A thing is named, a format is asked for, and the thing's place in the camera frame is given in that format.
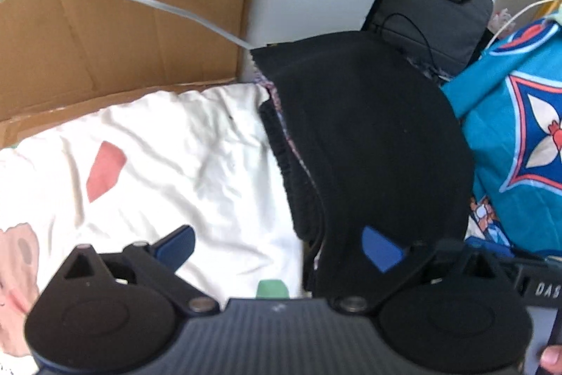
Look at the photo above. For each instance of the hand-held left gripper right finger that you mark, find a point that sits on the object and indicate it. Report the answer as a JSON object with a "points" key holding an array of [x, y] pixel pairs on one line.
{"points": [[380, 250]]}

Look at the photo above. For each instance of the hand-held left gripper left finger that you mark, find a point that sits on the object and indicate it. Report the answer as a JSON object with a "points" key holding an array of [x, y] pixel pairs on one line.
{"points": [[178, 247]]}

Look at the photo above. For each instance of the black skirt teddy bear lining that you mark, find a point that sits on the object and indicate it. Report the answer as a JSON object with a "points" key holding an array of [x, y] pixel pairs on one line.
{"points": [[373, 137]]}

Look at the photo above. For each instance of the person's right hand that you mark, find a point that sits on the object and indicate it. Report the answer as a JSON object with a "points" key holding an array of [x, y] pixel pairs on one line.
{"points": [[554, 362]]}

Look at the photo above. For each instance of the cream bear print blanket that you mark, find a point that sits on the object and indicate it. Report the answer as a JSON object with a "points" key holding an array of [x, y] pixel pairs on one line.
{"points": [[175, 159]]}

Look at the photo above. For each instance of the teal flower print cloth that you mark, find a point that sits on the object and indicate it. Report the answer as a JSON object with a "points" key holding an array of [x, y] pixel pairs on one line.
{"points": [[496, 129]]}

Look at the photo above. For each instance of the dark grey laptop bag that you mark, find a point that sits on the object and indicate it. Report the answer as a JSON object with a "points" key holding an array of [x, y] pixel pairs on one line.
{"points": [[434, 10]]}

